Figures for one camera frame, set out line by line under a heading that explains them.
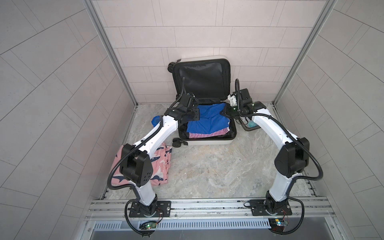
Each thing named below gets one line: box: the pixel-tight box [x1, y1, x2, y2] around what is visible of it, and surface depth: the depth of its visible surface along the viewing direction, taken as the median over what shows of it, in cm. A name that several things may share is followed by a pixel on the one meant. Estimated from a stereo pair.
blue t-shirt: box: [186, 103, 231, 133], surface depth 86 cm
